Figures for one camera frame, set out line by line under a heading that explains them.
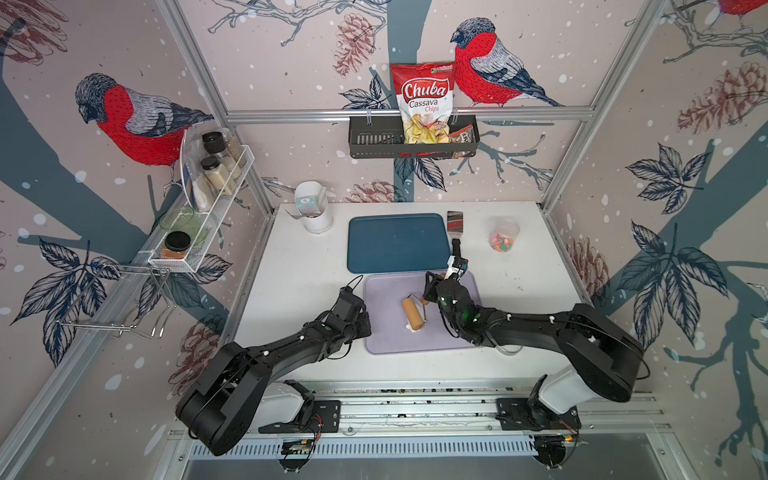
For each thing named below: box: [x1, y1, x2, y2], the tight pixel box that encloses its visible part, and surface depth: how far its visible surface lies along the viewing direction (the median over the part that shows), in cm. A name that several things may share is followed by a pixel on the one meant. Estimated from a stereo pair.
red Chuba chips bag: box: [390, 62, 456, 144], surface depth 83 cm
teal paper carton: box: [296, 195, 321, 218], surface depth 108 cm
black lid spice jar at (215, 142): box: [202, 127, 230, 156], surface depth 81 cm
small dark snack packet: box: [448, 125, 473, 143], surface depth 89 cm
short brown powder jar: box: [162, 231, 191, 260], surface depth 61 cm
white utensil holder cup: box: [295, 180, 333, 234], surface depth 109 cm
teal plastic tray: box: [347, 213, 450, 273], surface depth 113 cm
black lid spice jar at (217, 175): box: [200, 155, 235, 196], surface depth 78 cm
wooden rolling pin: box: [402, 298, 424, 330], surface depth 88 cm
